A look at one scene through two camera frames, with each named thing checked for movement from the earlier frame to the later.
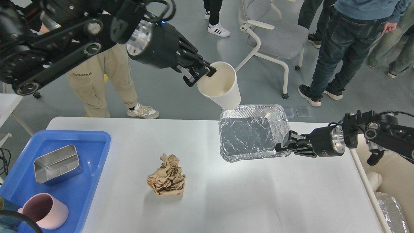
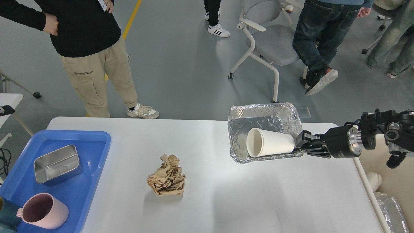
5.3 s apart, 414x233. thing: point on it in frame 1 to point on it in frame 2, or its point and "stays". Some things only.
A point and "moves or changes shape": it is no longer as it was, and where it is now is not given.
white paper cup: x=222 y=87 to x=260 y=142
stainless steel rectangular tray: x=58 y=165 stays
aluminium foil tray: x=252 y=131 moves or changes shape
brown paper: x=167 y=179 stays
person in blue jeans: x=396 y=47 stays
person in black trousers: x=212 y=7 stays
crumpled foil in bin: x=392 y=211 stays
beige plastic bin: x=397 y=174 stays
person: x=353 y=27 to x=321 y=25
